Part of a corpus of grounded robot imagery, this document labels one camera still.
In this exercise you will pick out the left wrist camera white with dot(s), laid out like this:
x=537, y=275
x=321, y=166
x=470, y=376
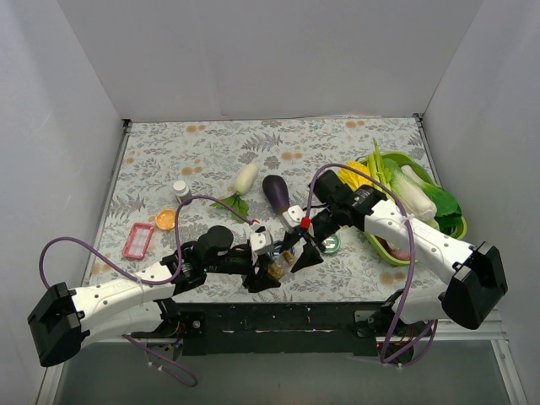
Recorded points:
x=261, y=242

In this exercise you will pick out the orange round pill box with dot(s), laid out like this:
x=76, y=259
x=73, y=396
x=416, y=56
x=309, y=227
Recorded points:
x=166, y=219

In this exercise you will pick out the celery stalks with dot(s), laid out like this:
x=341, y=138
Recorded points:
x=385, y=171

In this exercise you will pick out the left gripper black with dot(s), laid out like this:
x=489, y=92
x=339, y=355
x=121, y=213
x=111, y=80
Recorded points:
x=255, y=262

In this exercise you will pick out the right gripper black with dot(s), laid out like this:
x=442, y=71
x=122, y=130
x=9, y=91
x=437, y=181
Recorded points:
x=315, y=232

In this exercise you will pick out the green round pill box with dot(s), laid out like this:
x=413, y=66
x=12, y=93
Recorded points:
x=331, y=245

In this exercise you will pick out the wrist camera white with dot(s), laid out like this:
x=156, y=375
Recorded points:
x=294, y=220
x=261, y=242

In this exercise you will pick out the black front rail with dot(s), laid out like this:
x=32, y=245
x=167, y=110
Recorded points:
x=273, y=328

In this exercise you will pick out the pink rectangular pill box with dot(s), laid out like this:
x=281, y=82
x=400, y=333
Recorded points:
x=138, y=241

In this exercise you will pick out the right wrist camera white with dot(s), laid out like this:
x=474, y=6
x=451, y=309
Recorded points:
x=294, y=220

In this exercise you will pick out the green vegetable basket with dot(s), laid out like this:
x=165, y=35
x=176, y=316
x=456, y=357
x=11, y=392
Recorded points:
x=456, y=228

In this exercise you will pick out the napa cabbage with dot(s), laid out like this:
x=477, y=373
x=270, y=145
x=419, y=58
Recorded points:
x=411, y=196

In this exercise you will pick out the blue round pill box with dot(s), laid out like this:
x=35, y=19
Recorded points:
x=277, y=248

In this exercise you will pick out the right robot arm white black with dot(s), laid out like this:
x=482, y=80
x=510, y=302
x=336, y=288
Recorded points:
x=473, y=278

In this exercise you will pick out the floral table mat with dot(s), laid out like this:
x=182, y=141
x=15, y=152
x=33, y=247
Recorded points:
x=208, y=156

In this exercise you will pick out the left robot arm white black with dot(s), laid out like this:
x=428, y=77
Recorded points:
x=66, y=320

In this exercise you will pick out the white radish with leaves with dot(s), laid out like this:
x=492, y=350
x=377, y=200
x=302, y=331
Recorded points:
x=242, y=185

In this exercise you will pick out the white blue pill bottle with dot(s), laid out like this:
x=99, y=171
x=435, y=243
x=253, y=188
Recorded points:
x=182, y=191

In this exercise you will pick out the amber pill bottle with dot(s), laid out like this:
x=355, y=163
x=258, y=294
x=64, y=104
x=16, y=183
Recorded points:
x=281, y=265

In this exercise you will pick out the green bok choy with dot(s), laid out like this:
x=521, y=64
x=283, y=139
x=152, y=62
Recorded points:
x=448, y=211

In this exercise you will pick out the purple eggplant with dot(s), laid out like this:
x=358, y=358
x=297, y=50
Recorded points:
x=276, y=192

